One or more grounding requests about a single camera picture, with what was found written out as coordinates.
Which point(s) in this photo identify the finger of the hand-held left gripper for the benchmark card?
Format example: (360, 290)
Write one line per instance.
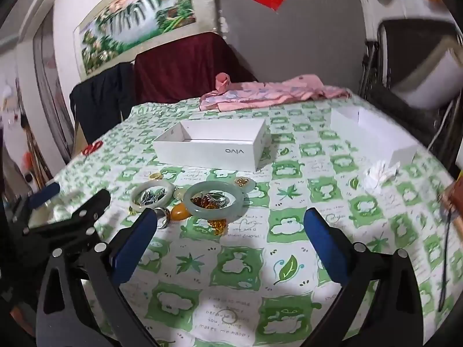
(45, 194)
(81, 213)

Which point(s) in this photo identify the crumpled white tissue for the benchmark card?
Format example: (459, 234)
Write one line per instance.
(379, 175)

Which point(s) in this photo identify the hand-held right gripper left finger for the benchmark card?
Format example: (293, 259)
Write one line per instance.
(132, 247)

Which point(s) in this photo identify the orange amber pendant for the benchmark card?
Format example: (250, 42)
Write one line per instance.
(179, 212)

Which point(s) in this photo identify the dark red cloth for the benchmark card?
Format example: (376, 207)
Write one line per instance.
(188, 68)

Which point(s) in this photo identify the jade pendant with gold figure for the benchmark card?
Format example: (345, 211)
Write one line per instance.
(243, 184)

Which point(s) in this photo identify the landscape wall poster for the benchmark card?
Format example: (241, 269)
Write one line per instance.
(137, 18)

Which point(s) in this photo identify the pale white jade bangle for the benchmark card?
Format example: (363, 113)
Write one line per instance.
(135, 202)

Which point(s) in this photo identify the dark navy garment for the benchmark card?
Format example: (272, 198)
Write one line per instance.
(101, 97)

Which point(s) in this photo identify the white cardboard box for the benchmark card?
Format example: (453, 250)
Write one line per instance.
(213, 151)

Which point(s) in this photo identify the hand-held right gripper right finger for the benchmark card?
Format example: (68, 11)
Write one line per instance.
(325, 247)

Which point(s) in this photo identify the black folding chair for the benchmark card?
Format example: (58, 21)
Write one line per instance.
(398, 79)

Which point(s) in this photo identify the small red object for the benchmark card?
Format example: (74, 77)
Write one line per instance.
(90, 149)

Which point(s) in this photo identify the bundle of long sticks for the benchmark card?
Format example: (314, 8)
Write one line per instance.
(36, 151)

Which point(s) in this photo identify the green white checked tablecloth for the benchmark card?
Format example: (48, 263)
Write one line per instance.
(289, 195)

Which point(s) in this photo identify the green jade bangle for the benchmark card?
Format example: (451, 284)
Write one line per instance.
(191, 206)

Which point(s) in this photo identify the pale jade disc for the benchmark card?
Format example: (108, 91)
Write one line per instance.
(179, 193)

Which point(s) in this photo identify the pink patterned cloth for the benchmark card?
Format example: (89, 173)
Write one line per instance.
(260, 94)

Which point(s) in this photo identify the white box lid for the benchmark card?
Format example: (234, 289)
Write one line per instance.
(376, 133)

